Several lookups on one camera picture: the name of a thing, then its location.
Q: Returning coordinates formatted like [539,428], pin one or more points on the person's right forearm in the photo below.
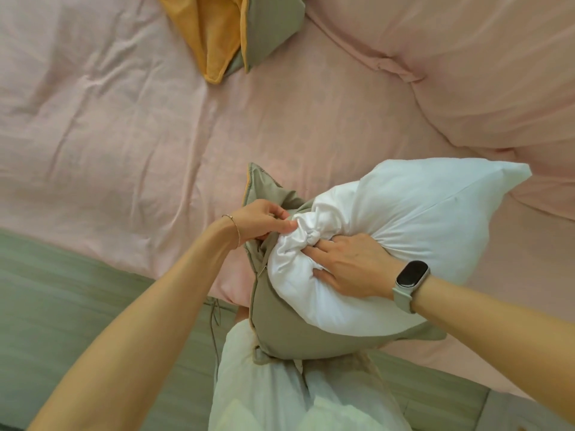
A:
[503,336]

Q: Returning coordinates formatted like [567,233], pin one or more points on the pink bed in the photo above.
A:
[112,152]

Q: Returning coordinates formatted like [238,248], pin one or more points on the grey and orange pillowcase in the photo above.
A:
[287,327]
[233,31]

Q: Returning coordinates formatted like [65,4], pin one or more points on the person's white shorts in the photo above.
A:
[269,390]

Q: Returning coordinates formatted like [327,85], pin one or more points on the person's left forearm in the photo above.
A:
[135,345]

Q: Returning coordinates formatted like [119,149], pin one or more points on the pink ruffled duvet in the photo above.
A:
[471,62]

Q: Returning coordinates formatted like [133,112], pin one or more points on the white pillow insert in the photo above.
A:
[426,210]

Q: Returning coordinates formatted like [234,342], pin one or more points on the white smartwatch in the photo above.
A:
[411,280]

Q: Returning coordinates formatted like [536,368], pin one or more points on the person's left hand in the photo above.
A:
[260,219]

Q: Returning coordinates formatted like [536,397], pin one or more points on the person's right hand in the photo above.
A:
[355,264]

